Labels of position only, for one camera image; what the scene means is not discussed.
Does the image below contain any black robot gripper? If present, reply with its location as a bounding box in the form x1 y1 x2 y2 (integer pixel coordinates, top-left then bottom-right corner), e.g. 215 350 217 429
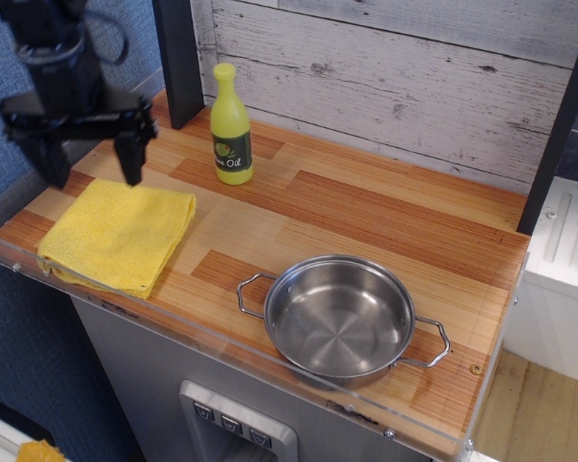
0 45 158 189

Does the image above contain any yellow towel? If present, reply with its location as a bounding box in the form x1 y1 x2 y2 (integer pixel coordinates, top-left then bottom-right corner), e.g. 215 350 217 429
38 178 197 299

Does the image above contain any yellow olive oil bottle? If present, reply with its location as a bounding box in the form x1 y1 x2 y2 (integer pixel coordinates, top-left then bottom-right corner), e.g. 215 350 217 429
210 63 253 186

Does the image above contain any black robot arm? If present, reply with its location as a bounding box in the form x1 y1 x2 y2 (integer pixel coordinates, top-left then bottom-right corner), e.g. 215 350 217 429
0 1 158 188

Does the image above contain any grey toy fridge cabinet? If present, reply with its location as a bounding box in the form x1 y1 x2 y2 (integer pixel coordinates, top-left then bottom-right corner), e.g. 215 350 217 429
73 299 428 461

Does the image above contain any clear acrylic table guard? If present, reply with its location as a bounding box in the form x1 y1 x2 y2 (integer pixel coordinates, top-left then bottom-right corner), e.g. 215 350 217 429
0 66 532 458

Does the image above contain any stainless steel pot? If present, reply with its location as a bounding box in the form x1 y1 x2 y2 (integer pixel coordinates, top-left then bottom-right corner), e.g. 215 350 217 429
257 254 451 388

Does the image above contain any yellow object bottom left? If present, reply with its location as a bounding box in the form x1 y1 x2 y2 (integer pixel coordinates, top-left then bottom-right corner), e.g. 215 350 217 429
15 440 66 462

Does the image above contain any silver dispenser button panel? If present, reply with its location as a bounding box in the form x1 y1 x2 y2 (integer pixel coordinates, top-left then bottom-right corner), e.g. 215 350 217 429
179 380 299 461

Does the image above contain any white ribbed side unit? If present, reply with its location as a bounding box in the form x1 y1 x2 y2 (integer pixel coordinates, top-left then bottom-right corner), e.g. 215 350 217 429
503 177 578 380

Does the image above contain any dark grey right post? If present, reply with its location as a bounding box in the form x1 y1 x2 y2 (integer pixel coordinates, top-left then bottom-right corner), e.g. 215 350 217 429
516 55 578 236

